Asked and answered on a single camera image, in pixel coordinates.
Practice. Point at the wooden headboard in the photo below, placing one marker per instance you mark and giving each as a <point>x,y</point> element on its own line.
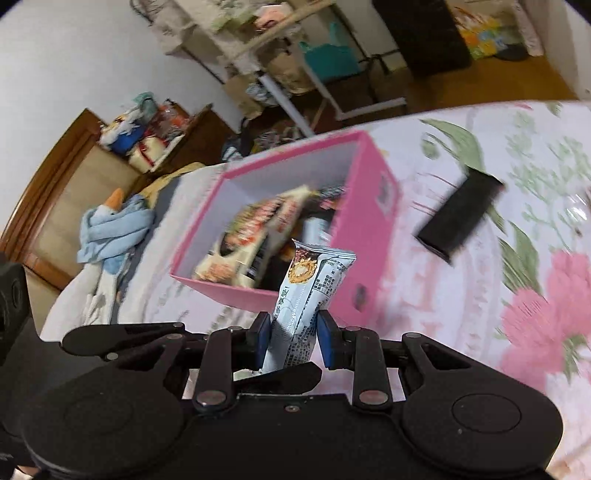
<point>41,203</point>

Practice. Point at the teal bag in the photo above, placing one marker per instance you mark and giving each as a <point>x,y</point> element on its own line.
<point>330,55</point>

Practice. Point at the metal clothes drying rack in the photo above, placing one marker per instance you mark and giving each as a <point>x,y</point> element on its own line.
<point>277,69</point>

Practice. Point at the colourful stacked boxes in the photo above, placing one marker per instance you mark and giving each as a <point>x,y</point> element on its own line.
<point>489,32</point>

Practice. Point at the light blue snack packet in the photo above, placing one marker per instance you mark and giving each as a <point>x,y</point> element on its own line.
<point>304,295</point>

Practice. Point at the goose plush with blue scarf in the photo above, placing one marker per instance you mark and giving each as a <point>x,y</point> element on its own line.
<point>111,230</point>

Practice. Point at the black suitcase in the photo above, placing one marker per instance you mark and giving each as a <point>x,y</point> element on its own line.
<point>420,32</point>

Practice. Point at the pink cardboard box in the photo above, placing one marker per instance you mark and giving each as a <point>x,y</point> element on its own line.
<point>364,221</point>

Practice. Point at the cluttered wooden nightstand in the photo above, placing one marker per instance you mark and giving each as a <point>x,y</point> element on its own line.
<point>157,134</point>

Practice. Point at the dark snack packet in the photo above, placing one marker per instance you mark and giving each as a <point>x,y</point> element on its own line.
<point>332,196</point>

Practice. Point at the cream instant noodle packet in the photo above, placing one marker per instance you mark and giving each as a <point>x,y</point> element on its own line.
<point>249,240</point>

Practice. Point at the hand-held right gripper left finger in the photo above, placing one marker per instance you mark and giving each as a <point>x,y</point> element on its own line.
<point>261,339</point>

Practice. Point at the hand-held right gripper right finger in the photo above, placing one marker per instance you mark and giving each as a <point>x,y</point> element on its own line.
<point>326,341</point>

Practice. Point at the black rectangular box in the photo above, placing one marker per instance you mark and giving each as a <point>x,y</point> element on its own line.
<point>459,214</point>

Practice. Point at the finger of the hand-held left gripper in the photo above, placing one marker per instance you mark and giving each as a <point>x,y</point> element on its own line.
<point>120,334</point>
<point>286,378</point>

